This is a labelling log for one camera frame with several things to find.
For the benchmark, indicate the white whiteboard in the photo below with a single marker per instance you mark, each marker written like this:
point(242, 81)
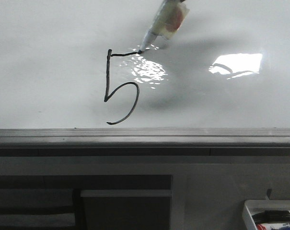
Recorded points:
point(70, 64)

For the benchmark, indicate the black capped whiteboard marker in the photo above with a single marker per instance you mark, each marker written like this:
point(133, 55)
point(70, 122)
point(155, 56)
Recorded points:
point(272, 216)

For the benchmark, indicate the dark cabinet box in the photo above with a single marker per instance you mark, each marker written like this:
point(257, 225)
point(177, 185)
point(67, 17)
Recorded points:
point(127, 209)

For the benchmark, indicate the white marker tray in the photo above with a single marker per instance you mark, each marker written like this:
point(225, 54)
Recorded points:
point(252, 207)

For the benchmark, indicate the grey aluminium whiteboard frame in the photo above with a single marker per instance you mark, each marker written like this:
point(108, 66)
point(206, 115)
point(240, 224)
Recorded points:
point(136, 141)

